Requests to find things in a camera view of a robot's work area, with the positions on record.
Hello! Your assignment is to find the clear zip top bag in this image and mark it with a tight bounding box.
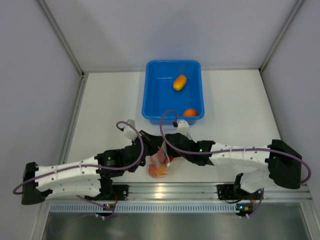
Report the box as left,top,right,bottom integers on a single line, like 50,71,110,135
146,142,171,178

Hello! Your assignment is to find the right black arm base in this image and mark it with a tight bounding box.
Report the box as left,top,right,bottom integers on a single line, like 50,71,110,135
216,184,245,202

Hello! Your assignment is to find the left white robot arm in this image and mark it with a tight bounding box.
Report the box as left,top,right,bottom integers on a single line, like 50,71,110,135
21,135,163,205

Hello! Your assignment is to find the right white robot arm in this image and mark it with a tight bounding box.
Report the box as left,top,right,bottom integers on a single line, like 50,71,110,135
165,133,302,199

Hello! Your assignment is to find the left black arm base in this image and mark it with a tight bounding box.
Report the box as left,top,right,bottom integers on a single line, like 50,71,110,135
98,184,129,201

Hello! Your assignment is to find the orange yellow fake fruit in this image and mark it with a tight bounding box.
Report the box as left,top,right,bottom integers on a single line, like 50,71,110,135
148,163,168,178

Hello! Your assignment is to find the blue plastic bin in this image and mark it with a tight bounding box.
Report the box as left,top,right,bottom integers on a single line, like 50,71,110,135
141,60,205,125

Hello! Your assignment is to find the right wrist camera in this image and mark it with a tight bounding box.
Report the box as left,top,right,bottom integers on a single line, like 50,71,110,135
172,120,190,137

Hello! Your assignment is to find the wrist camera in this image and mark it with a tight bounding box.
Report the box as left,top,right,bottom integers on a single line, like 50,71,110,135
172,120,190,137
117,119,139,141

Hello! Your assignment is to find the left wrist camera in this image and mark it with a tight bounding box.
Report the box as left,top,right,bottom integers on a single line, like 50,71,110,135
117,119,139,141

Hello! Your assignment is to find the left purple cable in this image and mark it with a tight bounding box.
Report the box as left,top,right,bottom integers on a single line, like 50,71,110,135
12,121,145,195

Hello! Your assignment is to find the purple cable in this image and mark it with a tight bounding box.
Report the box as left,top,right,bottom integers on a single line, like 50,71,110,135
159,109,312,185
12,121,145,195

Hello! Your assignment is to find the aluminium rail frame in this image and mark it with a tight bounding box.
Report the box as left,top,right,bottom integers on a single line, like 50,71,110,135
39,181,312,201

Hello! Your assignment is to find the slotted cable duct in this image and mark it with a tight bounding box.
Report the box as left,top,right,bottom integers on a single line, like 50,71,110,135
50,202,251,214

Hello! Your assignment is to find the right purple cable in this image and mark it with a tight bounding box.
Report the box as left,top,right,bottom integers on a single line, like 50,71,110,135
159,109,312,185

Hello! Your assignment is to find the left aluminium corner post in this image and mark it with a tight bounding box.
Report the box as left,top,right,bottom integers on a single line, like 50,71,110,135
35,0,85,77

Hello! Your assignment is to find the aluminium corner post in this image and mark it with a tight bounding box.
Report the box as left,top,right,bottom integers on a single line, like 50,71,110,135
35,0,85,77
258,0,306,74

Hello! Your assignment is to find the right aluminium corner post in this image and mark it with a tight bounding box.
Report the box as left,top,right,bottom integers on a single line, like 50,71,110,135
258,0,306,74

